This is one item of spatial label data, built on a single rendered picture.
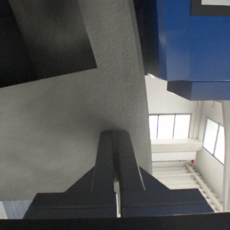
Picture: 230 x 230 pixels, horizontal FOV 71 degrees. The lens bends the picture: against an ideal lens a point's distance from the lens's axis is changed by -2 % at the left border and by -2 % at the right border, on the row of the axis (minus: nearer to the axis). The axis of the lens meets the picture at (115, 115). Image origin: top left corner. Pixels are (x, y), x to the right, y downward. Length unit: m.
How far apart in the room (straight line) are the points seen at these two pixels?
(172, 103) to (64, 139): 9.83
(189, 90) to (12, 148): 0.18
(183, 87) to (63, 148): 0.13
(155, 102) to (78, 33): 9.38
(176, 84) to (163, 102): 9.59
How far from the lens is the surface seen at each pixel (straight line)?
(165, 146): 9.94
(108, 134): 0.15
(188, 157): 10.84
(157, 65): 0.16
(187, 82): 0.17
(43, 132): 0.17
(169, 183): 10.13
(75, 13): 0.33
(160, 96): 9.66
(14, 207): 0.26
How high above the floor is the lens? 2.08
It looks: 16 degrees up
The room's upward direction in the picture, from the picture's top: 179 degrees clockwise
